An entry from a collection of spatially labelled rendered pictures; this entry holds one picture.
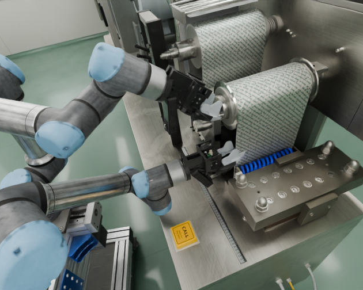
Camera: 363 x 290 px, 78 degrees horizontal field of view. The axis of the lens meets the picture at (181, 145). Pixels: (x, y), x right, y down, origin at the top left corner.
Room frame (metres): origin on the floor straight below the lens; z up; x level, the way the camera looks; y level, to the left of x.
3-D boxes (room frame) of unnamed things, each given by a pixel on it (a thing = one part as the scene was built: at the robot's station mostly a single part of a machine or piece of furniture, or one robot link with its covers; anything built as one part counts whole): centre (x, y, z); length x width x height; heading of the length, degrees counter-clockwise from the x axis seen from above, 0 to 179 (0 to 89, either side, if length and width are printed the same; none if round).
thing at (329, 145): (0.48, -0.49, 1.05); 0.04 x 0.04 x 0.04
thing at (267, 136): (0.50, -0.28, 1.11); 0.23 x 0.01 x 0.18; 103
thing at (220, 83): (0.53, -0.15, 1.25); 0.15 x 0.01 x 0.15; 13
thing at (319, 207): (0.30, -0.38, 0.96); 0.10 x 0.03 x 0.11; 103
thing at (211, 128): (0.56, -0.10, 1.05); 0.06 x 0.05 x 0.31; 103
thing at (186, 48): (0.77, -0.07, 1.33); 0.06 x 0.06 x 0.06; 13
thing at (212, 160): (0.45, -0.05, 1.12); 0.12 x 0.08 x 0.09; 102
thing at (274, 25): (0.84, -0.38, 1.33); 0.07 x 0.07 x 0.07; 13
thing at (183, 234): (0.33, 0.05, 0.91); 0.07 x 0.07 x 0.02; 13
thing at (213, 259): (1.46, 0.02, 0.88); 2.52 x 0.66 x 0.04; 13
